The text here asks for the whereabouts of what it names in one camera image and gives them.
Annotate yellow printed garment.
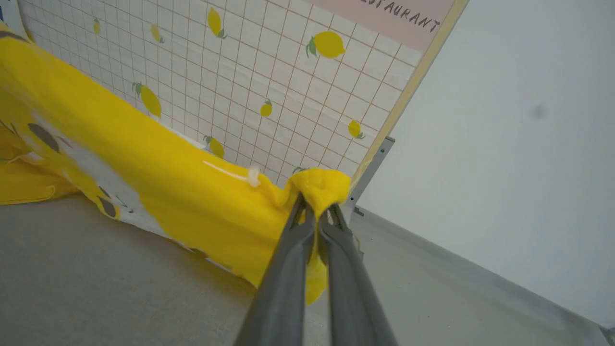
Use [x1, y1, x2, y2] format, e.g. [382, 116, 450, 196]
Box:
[0, 23, 354, 306]

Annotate grey metal partition support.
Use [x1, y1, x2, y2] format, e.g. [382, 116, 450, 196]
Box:
[347, 136, 396, 218]

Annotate lemon print tiled partition screen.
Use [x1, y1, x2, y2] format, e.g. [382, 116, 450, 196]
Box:
[18, 0, 469, 194]

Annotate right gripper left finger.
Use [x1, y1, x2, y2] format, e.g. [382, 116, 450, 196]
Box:
[234, 192, 319, 346]

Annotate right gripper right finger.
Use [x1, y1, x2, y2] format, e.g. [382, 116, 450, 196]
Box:
[318, 204, 398, 346]

